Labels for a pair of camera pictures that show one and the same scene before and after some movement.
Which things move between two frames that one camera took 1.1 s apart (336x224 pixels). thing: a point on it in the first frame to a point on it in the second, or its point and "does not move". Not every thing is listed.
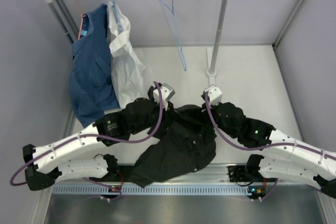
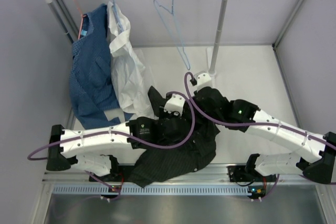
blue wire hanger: x=168 y=14 to x=172 y=13
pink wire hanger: x=82 y=15 does not move
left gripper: x=155 y=103 to x=168 y=114
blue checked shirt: x=92 y=87 does not move
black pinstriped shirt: x=186 y=141 does not move
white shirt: x=127 y=70 does not move
